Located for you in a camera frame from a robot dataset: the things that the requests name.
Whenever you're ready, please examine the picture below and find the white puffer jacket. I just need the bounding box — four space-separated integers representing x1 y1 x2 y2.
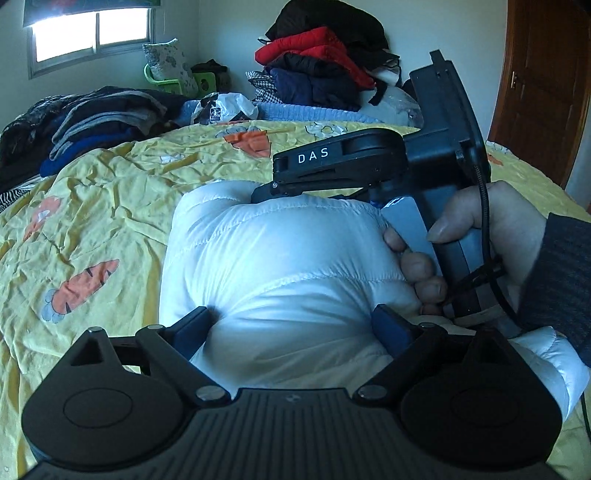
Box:
159 181 590 415

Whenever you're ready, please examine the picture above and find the dark sleeve forearm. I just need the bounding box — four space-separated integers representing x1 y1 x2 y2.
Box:
518 214 591 365

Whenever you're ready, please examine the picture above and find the dark navy clothes stack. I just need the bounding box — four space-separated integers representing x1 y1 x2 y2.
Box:
245 52 375 112

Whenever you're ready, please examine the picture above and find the dark folded clothes pile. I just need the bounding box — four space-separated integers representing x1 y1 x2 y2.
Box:
1 86 188 192

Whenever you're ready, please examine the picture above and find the right hand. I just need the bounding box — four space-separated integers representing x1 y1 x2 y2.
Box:
382 181 547 321

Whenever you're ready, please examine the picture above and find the brown wooden door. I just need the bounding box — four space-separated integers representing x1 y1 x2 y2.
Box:
489 0 590 187

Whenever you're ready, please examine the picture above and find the yellow carrot print bedsheet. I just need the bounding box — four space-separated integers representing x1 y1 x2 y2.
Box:
0 119 591 480

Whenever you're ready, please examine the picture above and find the black garment on top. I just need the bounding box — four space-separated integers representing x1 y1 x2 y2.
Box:
266 1 390 60

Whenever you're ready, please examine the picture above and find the red garment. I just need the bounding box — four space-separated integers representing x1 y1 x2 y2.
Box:
254 27 375 90

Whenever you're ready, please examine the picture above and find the light blue knitted blanket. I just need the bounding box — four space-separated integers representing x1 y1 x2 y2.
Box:
256 102 381 124

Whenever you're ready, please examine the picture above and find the silver plastic bag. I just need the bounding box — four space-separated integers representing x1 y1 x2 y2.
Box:
190 93 259 125

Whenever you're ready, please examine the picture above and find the window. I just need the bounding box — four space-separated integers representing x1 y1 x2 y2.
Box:
23 1 160 78

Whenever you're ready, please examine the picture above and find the black cable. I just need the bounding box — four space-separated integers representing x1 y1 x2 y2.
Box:
440 140 525 331

